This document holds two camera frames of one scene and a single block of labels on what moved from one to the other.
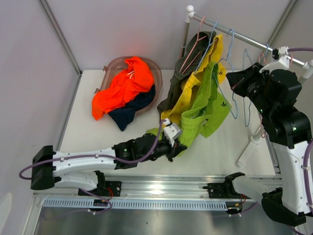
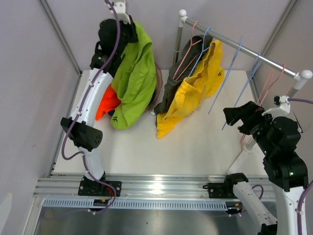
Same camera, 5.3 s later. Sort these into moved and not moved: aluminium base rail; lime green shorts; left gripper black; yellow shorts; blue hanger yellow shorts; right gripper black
Moved: left gripper black; right gripper black; blue hanger yellow shorts; lime green shorts
Not moved: yellow shorts; aluminium base rail
